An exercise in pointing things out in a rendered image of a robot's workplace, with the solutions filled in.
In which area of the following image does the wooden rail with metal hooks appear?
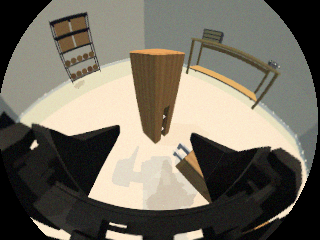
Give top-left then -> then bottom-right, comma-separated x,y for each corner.
173,141 -> 212,203

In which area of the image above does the dark brown wooden post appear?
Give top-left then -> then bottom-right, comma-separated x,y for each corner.
129,48 -> 185,144

